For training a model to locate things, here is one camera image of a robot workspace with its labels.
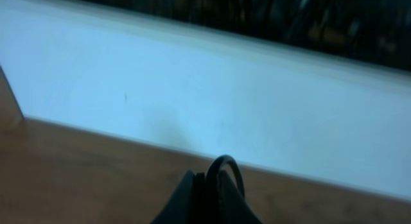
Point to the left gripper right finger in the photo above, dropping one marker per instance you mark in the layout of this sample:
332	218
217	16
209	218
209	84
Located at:
225	200

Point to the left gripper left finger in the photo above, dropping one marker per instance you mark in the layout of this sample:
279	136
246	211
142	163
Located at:
185	203

